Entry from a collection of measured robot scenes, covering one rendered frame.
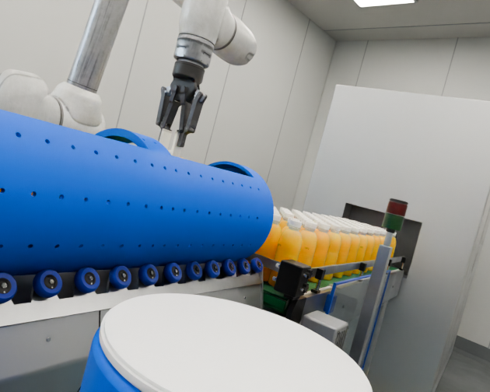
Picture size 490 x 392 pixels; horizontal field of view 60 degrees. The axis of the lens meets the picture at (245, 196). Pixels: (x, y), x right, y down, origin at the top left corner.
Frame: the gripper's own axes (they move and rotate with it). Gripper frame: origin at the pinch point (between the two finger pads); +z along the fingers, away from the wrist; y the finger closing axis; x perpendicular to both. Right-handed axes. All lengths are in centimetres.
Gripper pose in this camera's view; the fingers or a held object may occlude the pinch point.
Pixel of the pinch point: (169, 145)
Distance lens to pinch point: 106.6
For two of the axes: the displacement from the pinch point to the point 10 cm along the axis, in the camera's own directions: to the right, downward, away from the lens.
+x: 5.2, 1.0, 8.5
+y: 8.2, 2.3, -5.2
